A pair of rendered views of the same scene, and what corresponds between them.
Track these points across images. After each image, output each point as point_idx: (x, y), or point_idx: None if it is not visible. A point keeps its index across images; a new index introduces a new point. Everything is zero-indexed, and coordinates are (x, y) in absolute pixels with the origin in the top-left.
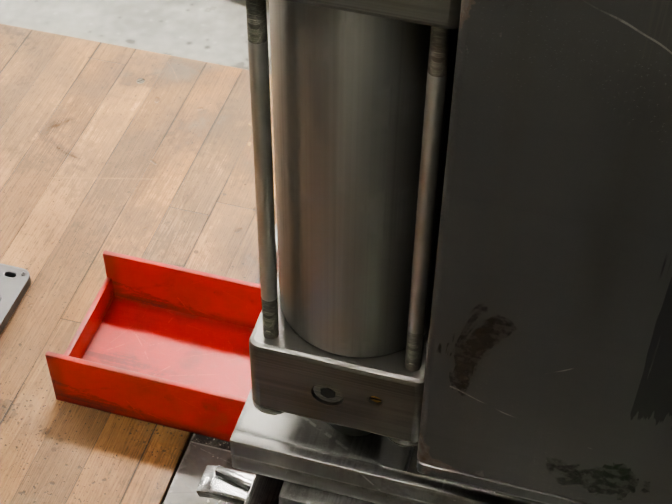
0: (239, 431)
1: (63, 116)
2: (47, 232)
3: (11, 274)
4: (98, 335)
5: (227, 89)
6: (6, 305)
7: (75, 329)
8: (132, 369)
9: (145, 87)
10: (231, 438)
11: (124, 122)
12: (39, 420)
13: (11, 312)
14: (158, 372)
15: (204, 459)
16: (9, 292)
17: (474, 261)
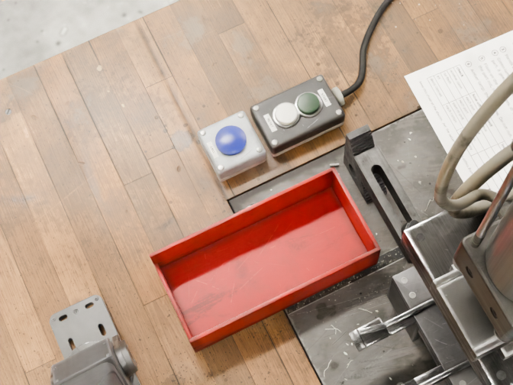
0: (475, 348)
1: None
2: (73, 260)
3: (88, 304)
4: (177, 298)
5: (68, 76)
6: (109, 325)
7: (159, 305)
8: (217, 302)
9: (17, 114)
10: (476, 355)
11: (33, 150)
12: (200, 371)
13: (114, 326)
14: (232, 292)
15: (304, 318)
16: (101, 316)
17: None
